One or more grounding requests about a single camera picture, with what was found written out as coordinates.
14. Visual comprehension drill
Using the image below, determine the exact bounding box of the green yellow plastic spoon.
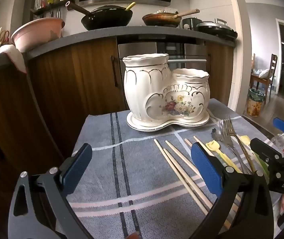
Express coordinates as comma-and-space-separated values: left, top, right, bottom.
238, 135, 269, 178

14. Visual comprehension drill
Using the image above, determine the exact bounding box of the wooden chopstick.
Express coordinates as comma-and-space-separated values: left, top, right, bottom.
154, 139, 208, 215
184, 136, 214, 157
165, 140, 202, 179
163, 148, 213, 209

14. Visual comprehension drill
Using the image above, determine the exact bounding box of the silver flower spoon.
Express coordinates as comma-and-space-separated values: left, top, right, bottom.
211, 128, 223, 141

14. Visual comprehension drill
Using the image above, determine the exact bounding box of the silver fork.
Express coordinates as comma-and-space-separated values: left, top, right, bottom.
219, 121, 251, 174

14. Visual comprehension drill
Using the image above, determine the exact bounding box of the gold fork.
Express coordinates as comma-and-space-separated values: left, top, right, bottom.
223, 117, 256, 173

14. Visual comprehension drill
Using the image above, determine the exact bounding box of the wooden chair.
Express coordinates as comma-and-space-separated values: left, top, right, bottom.
250, 54, 278, 103

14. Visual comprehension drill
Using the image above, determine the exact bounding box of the grey plaid table cloth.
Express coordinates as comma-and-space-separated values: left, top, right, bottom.
65, 98, 277, 239

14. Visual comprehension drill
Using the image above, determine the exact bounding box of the white floral ceramic utensil holder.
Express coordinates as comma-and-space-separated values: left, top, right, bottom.
122, 53, 210, 132

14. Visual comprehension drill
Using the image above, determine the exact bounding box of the black lidded griddle pan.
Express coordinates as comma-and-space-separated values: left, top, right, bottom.
196, 18, 238, 41

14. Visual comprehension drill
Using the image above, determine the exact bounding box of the white pink towel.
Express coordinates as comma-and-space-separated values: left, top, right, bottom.
0, 44, 27, 74

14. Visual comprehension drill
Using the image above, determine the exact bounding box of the dark green kettle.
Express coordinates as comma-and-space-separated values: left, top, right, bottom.
182, 17, 203, 31

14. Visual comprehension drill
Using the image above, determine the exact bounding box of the pink basin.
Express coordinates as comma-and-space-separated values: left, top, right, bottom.
11, 17, 65, 53

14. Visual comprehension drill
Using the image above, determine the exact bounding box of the brown frying pan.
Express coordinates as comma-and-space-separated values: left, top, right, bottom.
142, 9, 200, 27

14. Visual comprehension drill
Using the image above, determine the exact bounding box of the black wok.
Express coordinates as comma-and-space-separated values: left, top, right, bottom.
65, 1, 136, 31

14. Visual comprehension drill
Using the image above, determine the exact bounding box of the spice shelf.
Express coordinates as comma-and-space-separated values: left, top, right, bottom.
30, 0, 75, 16

